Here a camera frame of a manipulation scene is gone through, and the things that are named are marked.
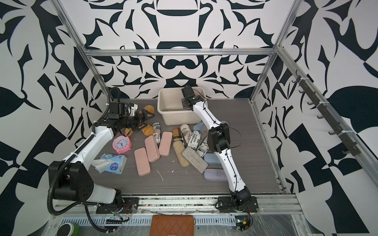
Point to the green circuit board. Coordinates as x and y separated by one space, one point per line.
243 223

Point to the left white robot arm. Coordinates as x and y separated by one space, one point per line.
70 182

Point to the grey woven rectangular case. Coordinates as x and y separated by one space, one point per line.
194 159

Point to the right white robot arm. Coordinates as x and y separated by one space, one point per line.
219 143

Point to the green tape roll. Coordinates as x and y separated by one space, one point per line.
68 229

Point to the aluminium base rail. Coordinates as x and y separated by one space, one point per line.
208 204

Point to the blue glasses case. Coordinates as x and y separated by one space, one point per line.
199 127
212 159

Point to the pink glasses case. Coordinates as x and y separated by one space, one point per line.
142 162
165 143
152 149

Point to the newspaper flag case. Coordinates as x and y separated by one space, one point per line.
203 148

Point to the blue tissue pack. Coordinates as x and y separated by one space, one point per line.
110 163

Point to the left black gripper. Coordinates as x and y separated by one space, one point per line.
142 122

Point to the pink glasses case front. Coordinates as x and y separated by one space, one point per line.
142 162

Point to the pink alarm clock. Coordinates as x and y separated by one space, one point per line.
122 144

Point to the newspaper print case left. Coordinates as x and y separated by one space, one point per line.
157 132

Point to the orange plush teddy bear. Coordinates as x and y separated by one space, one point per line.
128 131

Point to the brown quilted leather wallet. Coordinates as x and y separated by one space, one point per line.
172 225

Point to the pink glasses case middle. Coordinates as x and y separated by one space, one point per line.
152 149

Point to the tan woven glasses case centre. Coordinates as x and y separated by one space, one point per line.
179 149

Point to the pink glasses case right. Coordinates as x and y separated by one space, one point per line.
165 143

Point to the newspaper print case centre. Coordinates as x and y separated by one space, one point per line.
194 140

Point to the plaid brown glasses case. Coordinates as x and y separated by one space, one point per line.
177 135

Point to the purple glasses case front right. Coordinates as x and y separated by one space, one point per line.
215 175

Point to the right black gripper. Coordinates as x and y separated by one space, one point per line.
183 102

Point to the blue glasses case back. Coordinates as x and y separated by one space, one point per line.
199 127

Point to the newspaper print case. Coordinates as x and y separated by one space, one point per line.
157 132
194 140

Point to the blue glasses case front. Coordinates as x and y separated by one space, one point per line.
212 159

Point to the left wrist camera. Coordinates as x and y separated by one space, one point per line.
131 109

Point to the beige plastic storage box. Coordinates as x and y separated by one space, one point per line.
169 103

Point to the map print glasses case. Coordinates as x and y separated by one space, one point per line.
186 133

